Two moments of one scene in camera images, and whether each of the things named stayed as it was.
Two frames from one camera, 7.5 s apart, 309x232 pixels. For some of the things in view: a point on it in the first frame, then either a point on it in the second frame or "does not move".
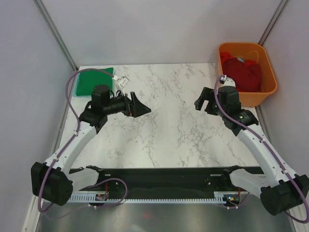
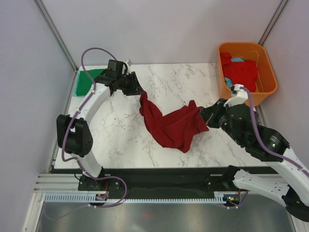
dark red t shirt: (246, 75) → (177, 129)
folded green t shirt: (86, 80) does not move
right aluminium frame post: (273, 21) does not move
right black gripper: (207, 94) → (209, 114)
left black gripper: (133, 108) → (135, 88)
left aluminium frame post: (56, 33) does not move
